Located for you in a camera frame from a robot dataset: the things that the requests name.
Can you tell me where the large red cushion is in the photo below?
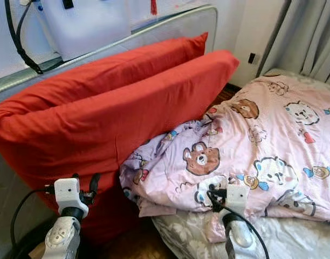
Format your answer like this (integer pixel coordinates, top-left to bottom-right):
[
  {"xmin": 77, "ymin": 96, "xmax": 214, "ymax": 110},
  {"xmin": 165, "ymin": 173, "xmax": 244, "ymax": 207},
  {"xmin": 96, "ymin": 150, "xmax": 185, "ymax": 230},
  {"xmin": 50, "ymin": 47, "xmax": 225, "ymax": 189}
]
[{"xmin": 0, "ymin": 50, "xmax": 240, "ymax": 243}]

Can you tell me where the bed with grey floral sheet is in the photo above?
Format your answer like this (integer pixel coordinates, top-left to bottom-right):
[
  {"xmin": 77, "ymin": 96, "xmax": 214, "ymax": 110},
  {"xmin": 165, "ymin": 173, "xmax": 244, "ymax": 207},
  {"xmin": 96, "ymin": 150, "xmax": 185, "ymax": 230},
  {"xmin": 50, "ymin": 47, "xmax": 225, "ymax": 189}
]
[{"xmin": 152, "ymin": 67, "xmax": 330, "ymax": 259}]

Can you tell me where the pink cartoon bear blanket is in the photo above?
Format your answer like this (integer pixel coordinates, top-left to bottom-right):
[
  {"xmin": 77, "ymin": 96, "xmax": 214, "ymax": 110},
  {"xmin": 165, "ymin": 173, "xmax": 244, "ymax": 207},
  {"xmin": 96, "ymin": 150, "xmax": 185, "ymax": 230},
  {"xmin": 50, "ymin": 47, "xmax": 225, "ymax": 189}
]
[{"xmin": 120, "ymin": 74, "xmax": 330, "ymax": 243}]

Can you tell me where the flat red cushion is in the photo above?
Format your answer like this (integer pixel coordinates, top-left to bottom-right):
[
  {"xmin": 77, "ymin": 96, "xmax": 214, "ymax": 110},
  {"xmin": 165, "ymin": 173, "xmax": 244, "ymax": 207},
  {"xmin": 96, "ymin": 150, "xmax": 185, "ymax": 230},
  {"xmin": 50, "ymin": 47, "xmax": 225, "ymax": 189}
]
[{"xmin": 0, "ymin": 32, "xmax": 209, "ymax": 117}]

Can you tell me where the white plastic panel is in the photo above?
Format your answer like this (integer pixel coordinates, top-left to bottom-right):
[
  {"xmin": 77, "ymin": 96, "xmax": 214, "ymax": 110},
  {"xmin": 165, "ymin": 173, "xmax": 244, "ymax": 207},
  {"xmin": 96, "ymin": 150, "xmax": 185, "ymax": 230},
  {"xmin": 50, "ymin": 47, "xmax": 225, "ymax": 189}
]
[{"xmin": 36, "ymin": 0, "xmax": 133, "ymax": 61}]

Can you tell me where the grey curtain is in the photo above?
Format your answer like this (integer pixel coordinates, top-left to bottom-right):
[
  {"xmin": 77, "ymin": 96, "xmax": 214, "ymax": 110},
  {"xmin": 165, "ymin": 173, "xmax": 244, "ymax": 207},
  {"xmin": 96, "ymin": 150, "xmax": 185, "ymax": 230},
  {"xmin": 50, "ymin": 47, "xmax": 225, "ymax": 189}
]
[{"xmin": 257, "ymin": 0, "xmax": 330, "ymax": 87}]

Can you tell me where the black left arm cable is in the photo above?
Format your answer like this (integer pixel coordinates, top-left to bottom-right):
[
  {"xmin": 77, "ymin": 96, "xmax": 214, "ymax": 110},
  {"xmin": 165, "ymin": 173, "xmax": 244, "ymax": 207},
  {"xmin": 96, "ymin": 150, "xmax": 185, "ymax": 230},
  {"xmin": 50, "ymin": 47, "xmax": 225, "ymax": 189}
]
[{"xmin": 10, "ymin": 185, "xmax": 57, "ymax": 259}]

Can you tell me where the black strap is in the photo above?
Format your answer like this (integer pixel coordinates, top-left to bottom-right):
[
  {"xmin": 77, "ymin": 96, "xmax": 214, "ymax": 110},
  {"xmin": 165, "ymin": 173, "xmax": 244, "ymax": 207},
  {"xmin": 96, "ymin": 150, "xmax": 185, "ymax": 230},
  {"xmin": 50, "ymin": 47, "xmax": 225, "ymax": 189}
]
[{"xmin": 6, "ymin": 0, "xmax": 44, "ymax": 74}]

